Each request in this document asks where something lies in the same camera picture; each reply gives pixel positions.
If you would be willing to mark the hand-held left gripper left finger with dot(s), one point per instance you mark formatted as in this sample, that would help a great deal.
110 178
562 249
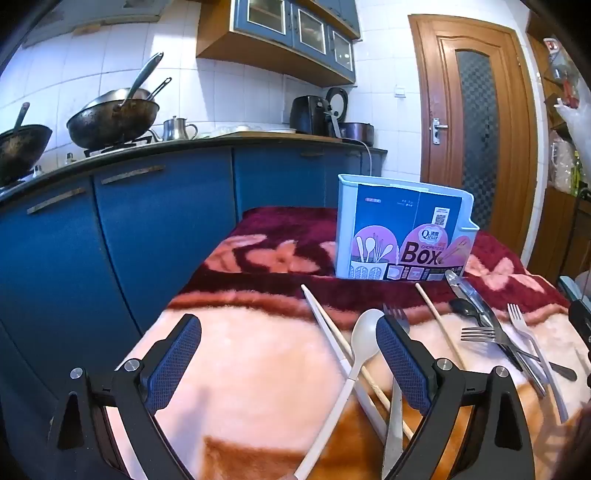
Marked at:
178 364

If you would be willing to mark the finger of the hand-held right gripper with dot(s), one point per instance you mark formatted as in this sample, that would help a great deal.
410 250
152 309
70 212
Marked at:
581 323

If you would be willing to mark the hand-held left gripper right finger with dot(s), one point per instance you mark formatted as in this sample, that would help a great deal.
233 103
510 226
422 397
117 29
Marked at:
401 364

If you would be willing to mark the white plastic spoon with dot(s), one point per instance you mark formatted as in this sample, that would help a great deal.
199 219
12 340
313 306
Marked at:
367 332

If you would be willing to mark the silver table knife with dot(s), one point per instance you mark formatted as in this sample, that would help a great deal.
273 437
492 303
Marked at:
461 288

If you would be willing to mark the white chopstick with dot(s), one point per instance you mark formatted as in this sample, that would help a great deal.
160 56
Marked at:
318 311

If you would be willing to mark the light blue utensil box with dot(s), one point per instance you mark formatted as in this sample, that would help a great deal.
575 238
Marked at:
392 217

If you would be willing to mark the light blue plastic container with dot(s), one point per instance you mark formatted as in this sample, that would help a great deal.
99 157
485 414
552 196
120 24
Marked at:
567 286

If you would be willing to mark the red floral plush blanket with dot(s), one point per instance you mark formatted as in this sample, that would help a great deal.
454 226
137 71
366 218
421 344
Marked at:
258 392

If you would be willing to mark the wooden shelf unit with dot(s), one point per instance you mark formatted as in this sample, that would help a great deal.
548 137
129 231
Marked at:
554 221

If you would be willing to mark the green bottle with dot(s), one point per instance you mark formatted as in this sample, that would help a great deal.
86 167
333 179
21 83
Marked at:
576 177

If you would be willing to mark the white plastic bag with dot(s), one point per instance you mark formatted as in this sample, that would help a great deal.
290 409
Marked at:
579 124

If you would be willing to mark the gas stove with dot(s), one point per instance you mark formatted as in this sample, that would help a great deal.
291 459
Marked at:
117 146

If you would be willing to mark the rice cooker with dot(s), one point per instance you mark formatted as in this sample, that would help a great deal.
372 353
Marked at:
358 134

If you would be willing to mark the steel kettle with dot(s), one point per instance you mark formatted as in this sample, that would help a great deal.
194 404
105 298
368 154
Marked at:
174 129

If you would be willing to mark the wooden cutting board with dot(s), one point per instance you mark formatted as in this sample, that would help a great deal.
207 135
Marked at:
258 134

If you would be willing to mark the large black wok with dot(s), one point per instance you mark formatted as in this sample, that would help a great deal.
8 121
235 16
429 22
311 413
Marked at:
111 124

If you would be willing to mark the white plate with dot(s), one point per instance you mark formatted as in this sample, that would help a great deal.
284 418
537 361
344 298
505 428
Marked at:
281 131

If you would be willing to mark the black air fryer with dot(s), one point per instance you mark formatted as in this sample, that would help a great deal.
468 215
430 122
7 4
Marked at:
307 115

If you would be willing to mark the small black wok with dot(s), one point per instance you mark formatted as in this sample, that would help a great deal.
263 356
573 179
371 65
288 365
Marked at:
21 147

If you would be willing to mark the wooden door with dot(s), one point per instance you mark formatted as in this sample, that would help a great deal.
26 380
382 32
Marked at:
438 92

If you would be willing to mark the steel frying pan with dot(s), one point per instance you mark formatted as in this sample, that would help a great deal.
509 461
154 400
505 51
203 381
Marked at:
115 93

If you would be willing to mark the grey range hood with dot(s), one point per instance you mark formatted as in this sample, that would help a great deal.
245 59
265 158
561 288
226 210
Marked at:
92 18

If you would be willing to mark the white light switch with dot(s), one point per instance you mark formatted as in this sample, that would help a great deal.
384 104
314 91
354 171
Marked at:
400 91

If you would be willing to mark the blue wall cabinet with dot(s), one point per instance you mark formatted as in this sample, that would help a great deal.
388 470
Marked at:
272 50

